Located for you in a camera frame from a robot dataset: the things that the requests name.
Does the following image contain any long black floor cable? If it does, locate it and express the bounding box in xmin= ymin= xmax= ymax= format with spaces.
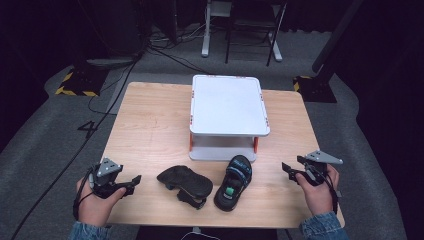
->
xmin=9 ymin=49 xmax=148 ymax=240

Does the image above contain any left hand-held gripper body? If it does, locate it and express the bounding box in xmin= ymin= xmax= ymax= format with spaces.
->
xmin=88 ymin=157 xmax=125 ymax=200

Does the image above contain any black and blue sandal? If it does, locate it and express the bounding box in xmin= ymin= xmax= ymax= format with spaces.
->
xmin=213 ymin=154 xmax=254 ymax=213

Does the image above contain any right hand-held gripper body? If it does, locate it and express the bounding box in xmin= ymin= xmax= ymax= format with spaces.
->
xmin=296 ymin=149 xmax=344 ymax=187

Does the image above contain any black slanted pole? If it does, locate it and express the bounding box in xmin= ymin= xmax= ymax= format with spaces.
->
xmin=311 ymin=0 xmax=365 ymax=75

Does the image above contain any person's left hand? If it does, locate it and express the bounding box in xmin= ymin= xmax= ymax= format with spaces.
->
xmin=76 ymin=177 xmax=128 ymax=228

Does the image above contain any black stand base striped tape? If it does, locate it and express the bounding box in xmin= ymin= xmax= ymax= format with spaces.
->
xmin=54 ymin=67 xmax=108 ymax=98
xmin=292 ymin=75 xmax=338 ymax=104

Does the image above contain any black folding chair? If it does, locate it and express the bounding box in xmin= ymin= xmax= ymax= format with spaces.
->
xmin=224 ymin=0 xmax=288 ymax=67

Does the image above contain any person's right hand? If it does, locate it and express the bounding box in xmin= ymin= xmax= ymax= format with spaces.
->
xmin=294 ymin=164 xmax=341 ymax=217

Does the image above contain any hand-held gripper cable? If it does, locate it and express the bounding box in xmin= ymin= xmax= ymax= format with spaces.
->
xmin=323 ymin=173 xmax=342 ymax=215
xmin=72 ymin=166 xmax=96 ymax=222

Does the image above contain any white cable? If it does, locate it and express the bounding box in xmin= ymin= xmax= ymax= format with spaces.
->
xmin=179 ymin=227 xmax=222 ymax=240

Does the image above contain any white two-tier shoe rack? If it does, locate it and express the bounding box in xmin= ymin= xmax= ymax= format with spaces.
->
xmin=188 ymin=74 xmax=271 ymax=164

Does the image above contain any white desk leg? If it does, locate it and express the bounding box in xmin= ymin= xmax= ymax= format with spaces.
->
xmin=200 ymin=0 xmax=214 ymax=58
xmin=268 ymin=3 xmax=284 ymax=63

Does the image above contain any right hand-held gripper cable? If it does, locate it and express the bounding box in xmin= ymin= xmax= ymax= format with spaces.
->
xmin=323 ymin=173 xmax=342 ymax=215

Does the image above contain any left hand-held gripper cable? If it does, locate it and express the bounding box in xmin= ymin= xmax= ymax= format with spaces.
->
xmin=72 ymin=166 xmax=96 ymax=222

